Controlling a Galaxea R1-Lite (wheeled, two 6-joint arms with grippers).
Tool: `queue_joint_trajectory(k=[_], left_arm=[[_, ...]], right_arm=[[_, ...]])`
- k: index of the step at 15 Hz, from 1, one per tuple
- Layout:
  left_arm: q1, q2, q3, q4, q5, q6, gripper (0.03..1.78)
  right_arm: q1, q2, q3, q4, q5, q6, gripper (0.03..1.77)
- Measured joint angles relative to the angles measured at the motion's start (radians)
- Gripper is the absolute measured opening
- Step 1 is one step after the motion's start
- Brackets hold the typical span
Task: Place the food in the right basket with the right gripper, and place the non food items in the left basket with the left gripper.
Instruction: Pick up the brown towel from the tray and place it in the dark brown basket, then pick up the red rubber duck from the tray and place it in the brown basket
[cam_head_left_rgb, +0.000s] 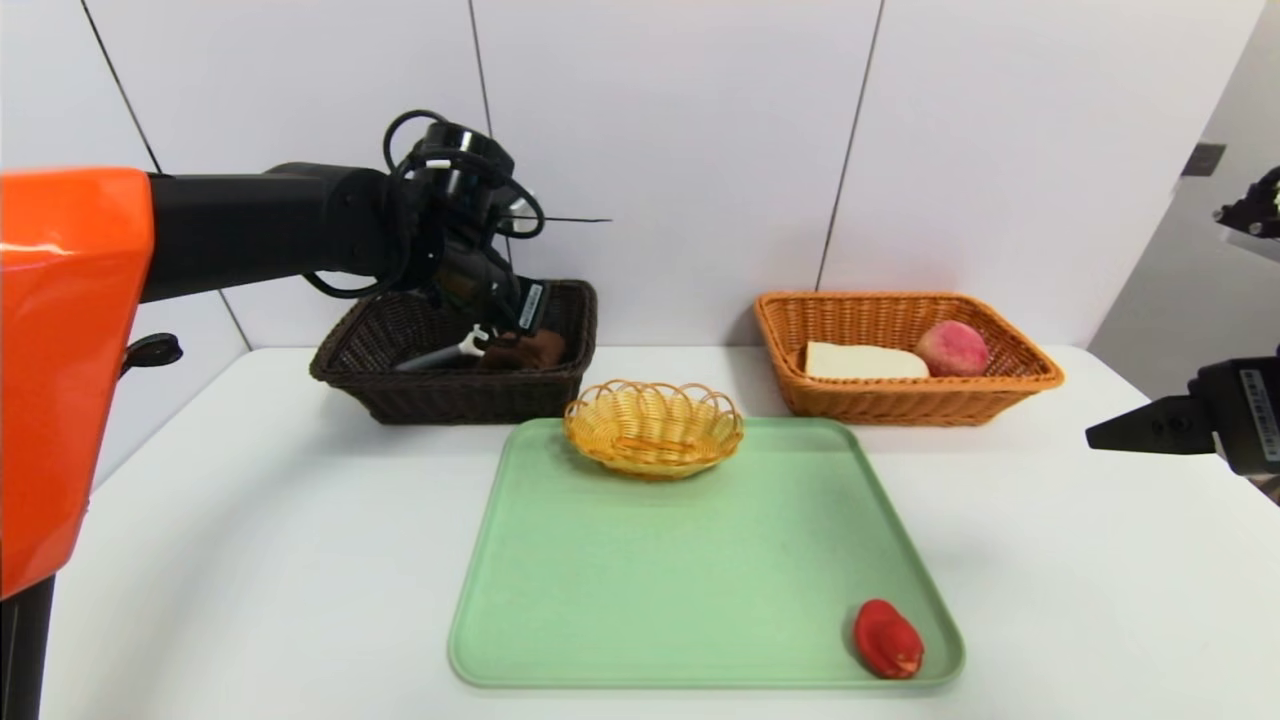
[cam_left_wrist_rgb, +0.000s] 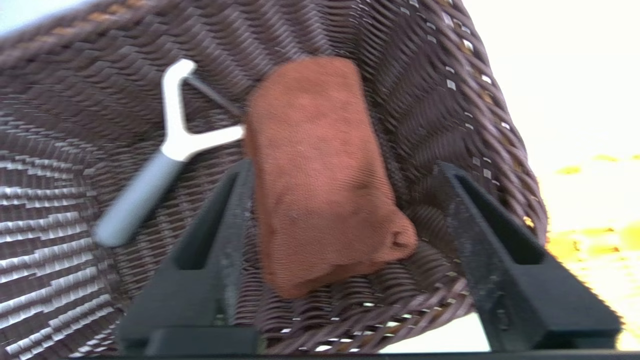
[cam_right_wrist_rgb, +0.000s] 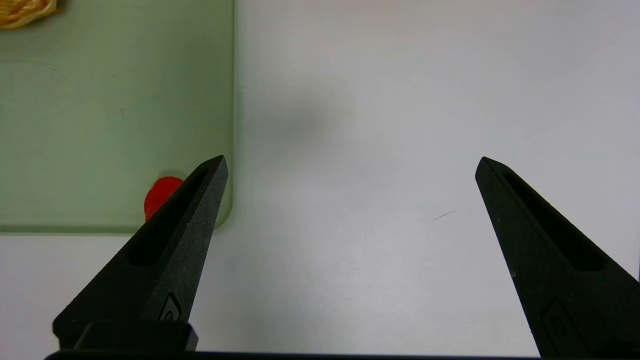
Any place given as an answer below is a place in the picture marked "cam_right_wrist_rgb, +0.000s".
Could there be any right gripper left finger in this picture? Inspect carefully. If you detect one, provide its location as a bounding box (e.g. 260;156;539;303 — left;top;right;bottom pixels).
52;155;229;350

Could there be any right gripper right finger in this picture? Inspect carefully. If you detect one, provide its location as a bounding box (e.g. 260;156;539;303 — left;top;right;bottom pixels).
475;156;640;358

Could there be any red tomato piece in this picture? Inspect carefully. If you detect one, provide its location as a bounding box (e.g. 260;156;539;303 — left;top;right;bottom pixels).
144;176;185;222

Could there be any small round yellow wicker basket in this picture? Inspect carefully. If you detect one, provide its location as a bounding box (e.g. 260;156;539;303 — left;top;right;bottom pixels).
0;0;63;30

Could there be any light green plastic tray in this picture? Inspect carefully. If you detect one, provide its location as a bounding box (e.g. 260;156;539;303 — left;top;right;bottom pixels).
0;0;236;236

